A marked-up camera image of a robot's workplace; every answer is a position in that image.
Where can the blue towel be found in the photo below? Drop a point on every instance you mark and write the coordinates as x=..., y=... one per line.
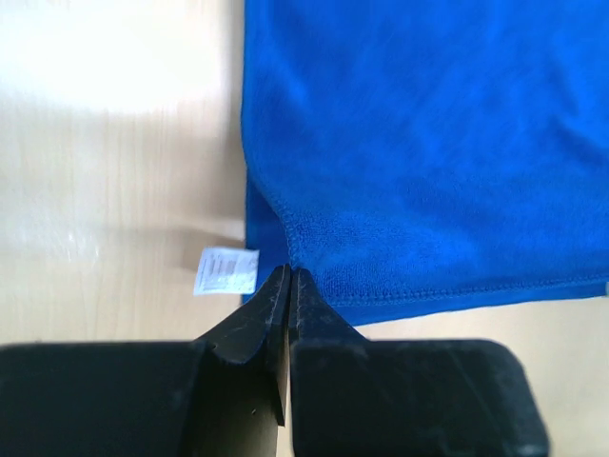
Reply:
x=423, y=156

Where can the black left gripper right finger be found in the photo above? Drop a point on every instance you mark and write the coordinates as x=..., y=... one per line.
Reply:
x=312, y=320

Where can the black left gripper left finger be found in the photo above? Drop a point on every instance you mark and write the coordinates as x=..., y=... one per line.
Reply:
x=255, y=336

